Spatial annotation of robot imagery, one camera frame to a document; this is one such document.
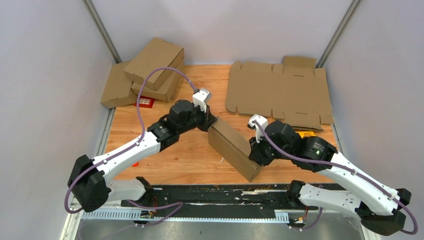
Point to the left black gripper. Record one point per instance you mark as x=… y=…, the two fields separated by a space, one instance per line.
x=209 y=119

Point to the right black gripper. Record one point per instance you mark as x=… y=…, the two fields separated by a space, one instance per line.
x=256 y=154

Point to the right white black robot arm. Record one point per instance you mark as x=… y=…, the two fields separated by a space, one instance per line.
x=379 y=208

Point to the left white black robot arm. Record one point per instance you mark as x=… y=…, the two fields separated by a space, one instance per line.
x=91 y=180

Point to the flat-lying folded cardboard box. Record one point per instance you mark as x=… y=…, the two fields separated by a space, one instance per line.
x=118 y=89

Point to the yellow plastic triangle piece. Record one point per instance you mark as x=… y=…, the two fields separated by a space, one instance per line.
x=304 y=134

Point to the red plastic tray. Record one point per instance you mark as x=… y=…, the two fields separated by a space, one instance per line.
x=146 y=102

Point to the flat cardboard sheet stack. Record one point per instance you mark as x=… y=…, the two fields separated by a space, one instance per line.
x=294 y=91

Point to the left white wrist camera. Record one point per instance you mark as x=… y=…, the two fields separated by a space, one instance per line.
x=200 y=98

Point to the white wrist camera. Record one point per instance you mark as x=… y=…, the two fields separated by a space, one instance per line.
x=258 y=123
x=200 y=98

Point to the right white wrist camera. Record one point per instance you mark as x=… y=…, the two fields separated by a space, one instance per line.
x=258 y=123

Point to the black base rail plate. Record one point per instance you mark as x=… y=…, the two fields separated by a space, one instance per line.
x=230 y=201

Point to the left aluminium corner post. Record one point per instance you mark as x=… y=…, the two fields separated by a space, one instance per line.
x=96 y=18

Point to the aluminium corner post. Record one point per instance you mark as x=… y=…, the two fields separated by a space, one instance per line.
x=96 y=18
x=347 y=17

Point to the right aluminium corner post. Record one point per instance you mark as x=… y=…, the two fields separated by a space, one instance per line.
x=347 y=17

